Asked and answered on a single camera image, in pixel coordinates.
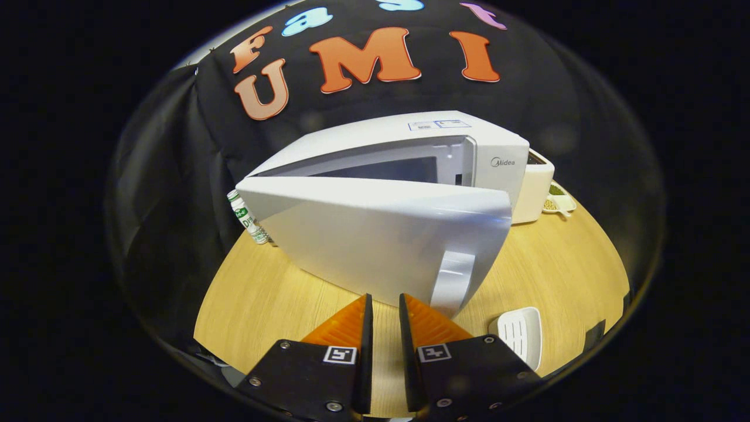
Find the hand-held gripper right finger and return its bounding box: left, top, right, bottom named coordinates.
left=398, top=293, right=543, bottom=421

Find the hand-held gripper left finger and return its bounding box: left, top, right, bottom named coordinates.
left=234, top=293, right=374, bottom=421

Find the white microwave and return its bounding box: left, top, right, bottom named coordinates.
left=236, top=110, right=531, bottom=320

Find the white ribbed tray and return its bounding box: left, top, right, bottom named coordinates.
left=488, top=307, right=543, bottom=373

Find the white bottle green label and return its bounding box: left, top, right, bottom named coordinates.
left=227, top=189, right=270, bottom=246

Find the small divided bean dish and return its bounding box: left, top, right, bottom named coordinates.
left=542, top=181, right=578, bottom=216

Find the cream toaster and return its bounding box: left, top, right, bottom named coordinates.
left=512, top=149, right=555, bottom=225

